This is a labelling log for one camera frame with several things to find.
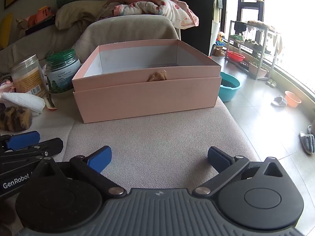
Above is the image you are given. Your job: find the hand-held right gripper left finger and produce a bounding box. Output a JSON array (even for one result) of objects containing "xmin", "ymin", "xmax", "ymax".
[{"xmin": 30, "ymin": 146, "xmax": 127, "ymax": 198}]

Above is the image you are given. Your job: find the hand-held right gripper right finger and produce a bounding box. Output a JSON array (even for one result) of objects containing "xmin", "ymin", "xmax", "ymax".
[{"xmin": 192, "ymin": 147, "xmax": 283, "ymax": 197}]

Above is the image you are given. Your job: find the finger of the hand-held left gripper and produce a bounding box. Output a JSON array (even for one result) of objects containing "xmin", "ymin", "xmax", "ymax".
[
  {"xmin": 0, "ymin": 131, "xmax": 40, "ymax": 151},
  {"xmin": 0, "ymin": 138, "xmax": 64, "ymax": 164}
]

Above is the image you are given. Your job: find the pink cardboard box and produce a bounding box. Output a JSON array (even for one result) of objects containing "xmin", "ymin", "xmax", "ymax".
[{"xmin": 72, "ymin": 39, "xmax": 221, "ymax": 92}]

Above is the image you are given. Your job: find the tiger striped plush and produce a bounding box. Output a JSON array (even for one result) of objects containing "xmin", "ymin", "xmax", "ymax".
[{"xmin": 0, "ymin": 106, "xmax": 33, "ymax": 131}]

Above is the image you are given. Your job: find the white crumpled tissue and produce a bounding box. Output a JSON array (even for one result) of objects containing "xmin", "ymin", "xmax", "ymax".
[{"xmin": 1, "ymin": 92, "xmax": 46, "ymax": 116}]

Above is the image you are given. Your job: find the clear plastic jar orange label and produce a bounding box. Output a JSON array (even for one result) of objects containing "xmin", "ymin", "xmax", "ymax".
[{"xmin": 10, "ymin": 53, "xmax": 47, "ymax": 98}]

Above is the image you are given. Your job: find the teal plastic basin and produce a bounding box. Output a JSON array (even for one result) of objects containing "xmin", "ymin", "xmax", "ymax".
[{"xmin": 219, "ymin": 72, "xmax": 242, "ymax": 102}]

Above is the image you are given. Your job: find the green lidded jar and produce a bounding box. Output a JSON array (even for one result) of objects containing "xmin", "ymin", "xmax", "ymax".
[{"xmin": 45, "ymin": 48, "xmax": 82, "ymax": 94}]

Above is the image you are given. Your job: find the striped grey slipper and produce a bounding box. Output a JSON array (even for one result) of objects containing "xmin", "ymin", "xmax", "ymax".
[{"xmin": 299, "ymin": 131, "xmax": 315, "ymax": 155}]

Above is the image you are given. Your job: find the orange plastic basin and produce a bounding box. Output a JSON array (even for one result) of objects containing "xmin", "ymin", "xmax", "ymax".
[{"xmin": 285, "ymin": 91, "xmax": 302, "ymax": 108}]

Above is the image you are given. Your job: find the tan ribbon tab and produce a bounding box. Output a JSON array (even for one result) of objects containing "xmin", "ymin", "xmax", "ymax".
[{"xmin": 147, "ymin": 70, "xmax": 167, "ymax": 82}]

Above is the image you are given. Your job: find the red plastic basin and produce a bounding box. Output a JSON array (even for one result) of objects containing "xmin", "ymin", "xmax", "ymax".
[{"xmin": 227, "ymin": 50, "xmax": 246, "ymax": 63}]

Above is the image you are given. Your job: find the yellow cushion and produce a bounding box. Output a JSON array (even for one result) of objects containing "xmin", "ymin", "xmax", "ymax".
[{"xmin": 0, "ymin": 13, "xmax": 13, "ymax": 50}]

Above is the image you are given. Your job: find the metal shoe rack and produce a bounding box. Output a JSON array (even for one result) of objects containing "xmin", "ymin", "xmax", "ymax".
[{"xmin": 225, "ymin": 20, "xmax": 283, "ymax": 81}]

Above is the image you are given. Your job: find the dark blue flat box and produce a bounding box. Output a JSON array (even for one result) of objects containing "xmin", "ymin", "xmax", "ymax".
[{"xmin": 25, "ymin": 17, "xmax": 57, "ymax": 36}]

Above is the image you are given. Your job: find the tan plush toy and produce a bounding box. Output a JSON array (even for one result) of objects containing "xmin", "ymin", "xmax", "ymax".
[{"xmin": 16, "ymin": 17, "xmax": 31, "ymax": 31}]

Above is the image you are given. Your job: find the orange pink toy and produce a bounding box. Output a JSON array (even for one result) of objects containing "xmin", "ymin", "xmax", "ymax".
[{"xmin": 28, "ymin": 6, "xmax": 53, "ymax": 27}]

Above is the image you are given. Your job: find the beige pillow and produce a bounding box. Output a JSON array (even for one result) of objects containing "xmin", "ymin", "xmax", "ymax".
[{"xmin": 55, "ymin": 0, "xmax": 111, "ymax": 31}]

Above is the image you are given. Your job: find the pink printed blanket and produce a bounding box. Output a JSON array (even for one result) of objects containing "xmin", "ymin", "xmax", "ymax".
[{"xmin": 97, "ymin": 0, "xmax": 199, "ymax": 30}]

